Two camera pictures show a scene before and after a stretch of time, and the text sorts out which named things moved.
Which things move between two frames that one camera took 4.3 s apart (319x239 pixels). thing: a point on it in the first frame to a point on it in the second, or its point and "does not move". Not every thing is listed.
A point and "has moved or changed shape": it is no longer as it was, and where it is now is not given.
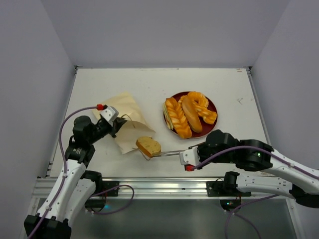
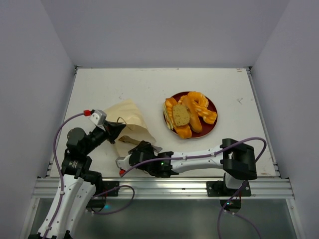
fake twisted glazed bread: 208,116 does not move
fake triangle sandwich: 167,116 does not move
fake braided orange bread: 178,118 does not move
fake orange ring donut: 199,98 does not move
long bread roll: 192,114 does not move
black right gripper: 200,148 to 139,154
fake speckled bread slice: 151,147 to 181,115
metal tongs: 166,153 has moved or changed shape
